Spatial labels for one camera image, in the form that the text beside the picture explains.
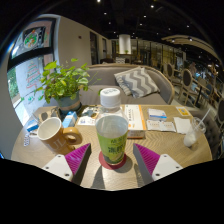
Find flat round red coaster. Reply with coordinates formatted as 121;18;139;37
98;150;128;171

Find group of dining chairs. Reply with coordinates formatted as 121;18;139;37
163;61;224;124

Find white paper sachets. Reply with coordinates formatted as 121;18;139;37
145;119;177;133

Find pill blister pack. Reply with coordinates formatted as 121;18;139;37
23;133;32;147

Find grey sofa with wooden frame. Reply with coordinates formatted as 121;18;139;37
79;63;176;107

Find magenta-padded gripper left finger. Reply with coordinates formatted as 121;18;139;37
41;142;92;186

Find tan ceramic mug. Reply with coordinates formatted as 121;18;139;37
36;116;83;155

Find clear bottle with green label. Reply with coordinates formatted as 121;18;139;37
94;87;130;166

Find clear plastic cup with straw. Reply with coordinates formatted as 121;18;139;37
182;108;212;148

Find group of ceiling lights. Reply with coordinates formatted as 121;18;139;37
96;0;214;43

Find yellow square card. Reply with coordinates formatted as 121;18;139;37
175;105;192;117

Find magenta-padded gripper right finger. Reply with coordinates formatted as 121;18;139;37
131;142;184;187

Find grey tufted armchair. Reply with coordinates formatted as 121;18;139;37
189;109;224;160

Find grey chevron cushion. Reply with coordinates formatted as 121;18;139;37
113;65;161;99

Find potted green plant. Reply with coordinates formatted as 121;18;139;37
34;58;101;113

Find white round column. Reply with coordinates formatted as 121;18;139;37
118;33;132;55

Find white packet with blue print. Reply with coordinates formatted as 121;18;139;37
147;108;168;122

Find printed paper leaflet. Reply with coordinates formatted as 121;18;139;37
76;105;101;127

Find white and orange box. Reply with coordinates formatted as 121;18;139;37
123;104;148;140

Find white paper napkin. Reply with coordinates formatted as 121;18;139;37
173;116;193;135

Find black framed window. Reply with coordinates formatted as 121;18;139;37
6;18;57;126

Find small blue carton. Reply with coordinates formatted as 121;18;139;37
62;111;79;129

